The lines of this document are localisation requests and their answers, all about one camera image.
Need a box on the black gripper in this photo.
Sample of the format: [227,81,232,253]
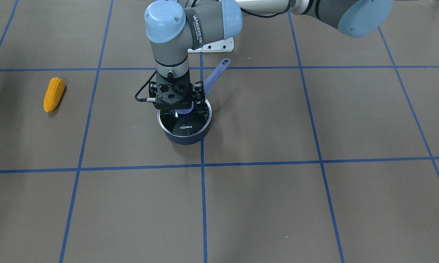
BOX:
[148,73,206,110]

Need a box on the glass pot lid blue knob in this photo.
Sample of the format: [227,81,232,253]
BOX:
[157,99,212,138]

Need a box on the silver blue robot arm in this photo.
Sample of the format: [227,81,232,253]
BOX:
[135,0,393,111]

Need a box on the yellow corn cob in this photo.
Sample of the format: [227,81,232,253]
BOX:
[43,77,66,113]

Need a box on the dark blue saucepan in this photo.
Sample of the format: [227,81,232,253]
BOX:
[150,58,231,145]

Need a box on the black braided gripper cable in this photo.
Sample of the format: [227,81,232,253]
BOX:
[134,69,158,103]

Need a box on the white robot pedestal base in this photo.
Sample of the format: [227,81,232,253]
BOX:
[194,37,234,53]

